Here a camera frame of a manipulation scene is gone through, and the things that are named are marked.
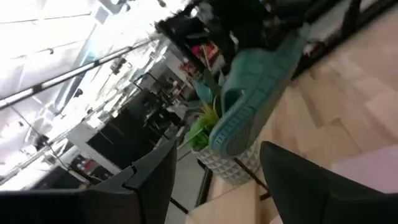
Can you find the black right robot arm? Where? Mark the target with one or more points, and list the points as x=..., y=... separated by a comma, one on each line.
x=258, y=18

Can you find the black storage shelf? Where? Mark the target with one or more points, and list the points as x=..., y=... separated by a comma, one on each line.
x=186, y=34

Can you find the green artificial plant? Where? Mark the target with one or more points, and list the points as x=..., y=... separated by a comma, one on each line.
x=202, y=124

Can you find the black cabinet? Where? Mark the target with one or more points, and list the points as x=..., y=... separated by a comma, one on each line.
x=124, y=140

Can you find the teal rubber slide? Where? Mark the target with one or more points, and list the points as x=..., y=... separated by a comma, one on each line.
x=255, y=93

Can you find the white textured plant pot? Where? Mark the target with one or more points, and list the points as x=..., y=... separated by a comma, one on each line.
x=224, y=168

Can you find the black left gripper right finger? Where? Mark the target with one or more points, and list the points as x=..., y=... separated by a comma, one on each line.
x=311, y=199

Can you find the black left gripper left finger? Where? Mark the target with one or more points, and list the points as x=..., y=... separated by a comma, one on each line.
x=93, y=208

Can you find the pink rubber slide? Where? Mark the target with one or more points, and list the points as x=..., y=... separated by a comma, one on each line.
x=373, y=168

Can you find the grey ceiling rail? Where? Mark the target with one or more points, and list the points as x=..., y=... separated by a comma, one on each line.
x=62, y=76

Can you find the black table frame rail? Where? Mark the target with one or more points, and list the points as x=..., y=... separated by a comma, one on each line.
x=329, y=48

